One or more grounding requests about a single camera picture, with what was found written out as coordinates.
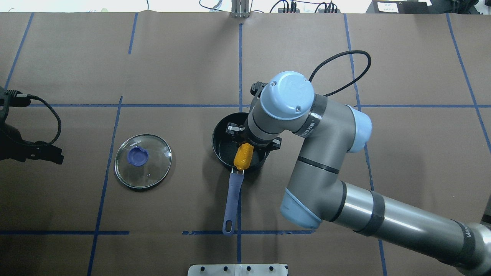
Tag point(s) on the glass lid with purple knob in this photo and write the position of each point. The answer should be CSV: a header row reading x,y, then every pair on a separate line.
x,y
143,161

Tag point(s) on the black pot with purple handle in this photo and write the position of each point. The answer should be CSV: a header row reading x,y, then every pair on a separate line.
x,y
225,148

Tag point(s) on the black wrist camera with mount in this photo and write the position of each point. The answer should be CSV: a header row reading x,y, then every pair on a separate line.
x,y
12,99

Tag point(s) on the black power strip with plugs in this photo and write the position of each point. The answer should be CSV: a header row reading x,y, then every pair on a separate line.
x,y
299,6

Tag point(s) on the yellow corn cob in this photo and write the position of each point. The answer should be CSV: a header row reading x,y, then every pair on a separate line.
x,y
243,157

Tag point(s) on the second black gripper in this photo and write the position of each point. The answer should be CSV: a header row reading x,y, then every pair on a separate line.
x,y
233,129

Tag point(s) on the second grey blue robot arm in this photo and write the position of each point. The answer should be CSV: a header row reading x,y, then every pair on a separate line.
x,y
141,193

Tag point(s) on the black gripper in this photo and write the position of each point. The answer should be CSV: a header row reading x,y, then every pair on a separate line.
x,y
11,138

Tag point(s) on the black box with white label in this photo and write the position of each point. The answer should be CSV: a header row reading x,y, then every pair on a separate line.
x,y
397,7

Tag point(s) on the white mounting plate with bolts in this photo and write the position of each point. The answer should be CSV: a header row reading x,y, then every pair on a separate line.
x,y
274,269

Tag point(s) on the aluminium frame post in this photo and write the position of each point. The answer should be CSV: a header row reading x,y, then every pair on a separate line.
x,y
240,9

